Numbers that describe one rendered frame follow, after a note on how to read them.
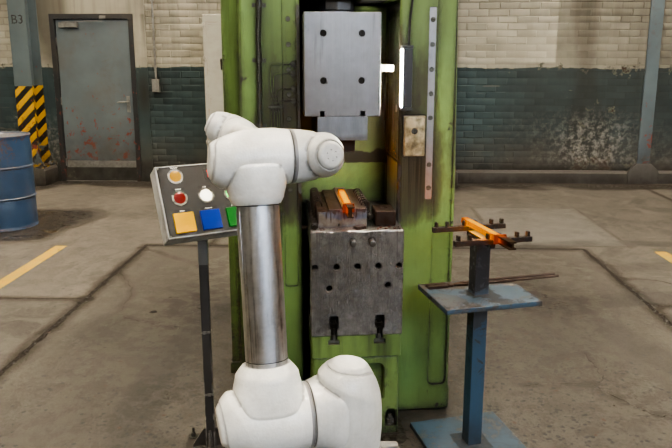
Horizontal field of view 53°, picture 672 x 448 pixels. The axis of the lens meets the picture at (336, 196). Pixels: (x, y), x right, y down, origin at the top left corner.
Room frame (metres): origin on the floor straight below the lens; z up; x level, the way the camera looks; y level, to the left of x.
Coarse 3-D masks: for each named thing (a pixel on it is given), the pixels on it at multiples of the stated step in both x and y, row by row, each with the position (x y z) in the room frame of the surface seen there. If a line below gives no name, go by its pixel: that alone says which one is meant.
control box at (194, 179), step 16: (160, 176) 2.40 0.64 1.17; (192, 176) 2.46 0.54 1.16; (160, 192) 2.37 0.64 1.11; (176, 192) 2.40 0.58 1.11; (192, 192) 2.43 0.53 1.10; (224, 192) 2.48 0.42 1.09; (160, 208) 2.37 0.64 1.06; (176, 208) 2.37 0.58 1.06; (192, 208) 2.39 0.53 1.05; (208, 208) 2.42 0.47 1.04; (224, 208) 2.45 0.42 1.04; (160, 224) 2.38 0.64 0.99; (224, 224) 2.41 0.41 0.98; (176, 240) 2.33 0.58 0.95; (192, 240) 2.39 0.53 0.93
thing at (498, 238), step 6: (468, 222) 2.61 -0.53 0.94; (474, 222) 2.59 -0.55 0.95; (474, 228) 2.56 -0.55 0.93; (480, 228) 2.51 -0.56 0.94; (486, 228) 2.50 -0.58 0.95; (492, 234) 2.41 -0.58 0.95; (498, 234) 2.39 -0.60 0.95; (504, 234) 2.39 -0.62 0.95; (498, 240) 2.37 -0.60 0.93; (504, 240) 2.32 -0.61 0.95; (510, 240) 2.31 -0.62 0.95; (504, 246) 2.32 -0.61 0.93; (510, 246) 2.30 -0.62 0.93
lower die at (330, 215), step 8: (320, 192) 3.04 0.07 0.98; (328, 192) 2.99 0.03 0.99; (336, 192) 2.94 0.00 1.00; (352, 192) 2.98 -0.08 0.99; (328, 200) 2.82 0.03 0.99; (336, 200) 2.82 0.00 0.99; (352, 200) 2.81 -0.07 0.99; (320, 208) 2.70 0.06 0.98; (328, 208) 2.66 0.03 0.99; (336, 208) 2.66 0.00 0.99; (360, 208) 2.65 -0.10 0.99; (320, 216) 2.64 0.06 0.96; (328, 216) 2.64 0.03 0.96; (336, 216) 2.64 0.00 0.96; (344, 216) 2.65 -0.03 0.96; (360, 216) 2.65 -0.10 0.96; (320, 224) 2.64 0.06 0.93; (328, 224) 2.64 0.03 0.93; (336, 224) 2.64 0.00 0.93; (344, 224) 2.65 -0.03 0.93; (352, 224) 2.65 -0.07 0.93; (360, 224) 2.65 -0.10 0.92
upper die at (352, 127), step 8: (320, 112) 2.85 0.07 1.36; (312, 120) 2.99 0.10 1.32; (320, 120) 2.64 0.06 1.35; (328, 120) 2.64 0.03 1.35; (336, 120) 2.64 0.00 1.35; (344, 120) 2.65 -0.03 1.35; (352, 120) 2.65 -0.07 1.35; (360, 120) 2.65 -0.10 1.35; (312, 128) 2.99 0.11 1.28; (320, 128) 2.64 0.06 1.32; (328, 128) 2.64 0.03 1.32; (336, 128) 2.64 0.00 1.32; (344, 128) 2.65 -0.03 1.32; (352, 128) 2.65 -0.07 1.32; (360, 128) 2.65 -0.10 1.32; (336, 136) 2.64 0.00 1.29; (344, 136) 2.65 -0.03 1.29; (352, 136) 2.65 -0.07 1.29; (360, 136) 2.65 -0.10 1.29
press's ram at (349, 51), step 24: (312, 24) 2.63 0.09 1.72; (336, 24) 2.64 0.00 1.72; (360, 24) 2.65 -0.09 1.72; (312, 48) 2.63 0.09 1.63; (336, 48) 2.64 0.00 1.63; (360, 48) 2.65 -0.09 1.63; (312, 72) 2.63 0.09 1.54; (336, 72) 2.64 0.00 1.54; (360, 72) 2.65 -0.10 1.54; (312, 96) 2.63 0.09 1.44; (336, 96) 2.64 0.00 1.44; (360, 96) 2.65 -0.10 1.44
